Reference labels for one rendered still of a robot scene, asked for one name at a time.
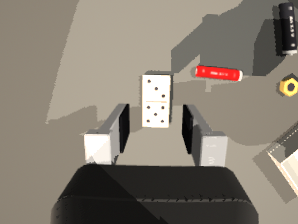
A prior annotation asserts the white domino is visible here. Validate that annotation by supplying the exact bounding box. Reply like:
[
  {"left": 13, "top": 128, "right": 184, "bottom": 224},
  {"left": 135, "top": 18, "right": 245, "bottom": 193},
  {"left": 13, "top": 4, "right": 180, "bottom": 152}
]
[{"left": 142, "top": 75, "right": 170, "bottom": 127}]

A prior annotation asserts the red battery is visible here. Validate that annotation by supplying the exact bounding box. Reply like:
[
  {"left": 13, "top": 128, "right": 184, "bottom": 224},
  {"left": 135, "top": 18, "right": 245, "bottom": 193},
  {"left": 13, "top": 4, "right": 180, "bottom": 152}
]
[{"left": 196, "top": 66, "right": 242, "bottom": 81}]

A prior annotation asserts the orange hex nut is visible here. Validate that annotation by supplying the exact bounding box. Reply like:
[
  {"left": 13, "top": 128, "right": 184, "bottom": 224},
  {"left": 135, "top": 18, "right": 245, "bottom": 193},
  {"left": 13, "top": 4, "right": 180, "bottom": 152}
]
[{"left": 280, "top": 77, "right": 298, "bottom": 96}]

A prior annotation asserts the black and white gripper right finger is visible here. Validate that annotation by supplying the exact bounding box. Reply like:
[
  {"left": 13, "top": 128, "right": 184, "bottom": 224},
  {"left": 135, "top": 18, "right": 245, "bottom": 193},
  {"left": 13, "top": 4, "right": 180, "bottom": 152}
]
[{"left": 182, "top": 104, "right": 228, "bottom": 167}]

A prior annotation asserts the white three-compartment bin rack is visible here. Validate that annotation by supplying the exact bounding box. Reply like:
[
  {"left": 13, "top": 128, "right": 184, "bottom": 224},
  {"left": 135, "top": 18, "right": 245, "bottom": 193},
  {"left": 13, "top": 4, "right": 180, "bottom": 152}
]
[{"left": 267, "top": 125, "right": 298, "bottom": 196}]

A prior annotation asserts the black aa battery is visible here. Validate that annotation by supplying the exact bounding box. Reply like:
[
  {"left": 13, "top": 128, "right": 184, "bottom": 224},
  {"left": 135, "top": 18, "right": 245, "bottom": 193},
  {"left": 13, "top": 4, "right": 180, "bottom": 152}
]
[{"left": 279, "top": 2, "right": 297, "bottom": 55}]

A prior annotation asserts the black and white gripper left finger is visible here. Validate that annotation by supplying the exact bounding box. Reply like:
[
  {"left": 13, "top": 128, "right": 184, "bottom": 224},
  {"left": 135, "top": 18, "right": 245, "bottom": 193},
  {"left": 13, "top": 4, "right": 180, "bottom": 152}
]
[{"left": 84, "top": 103, "right": 130, "bottom": 165}]

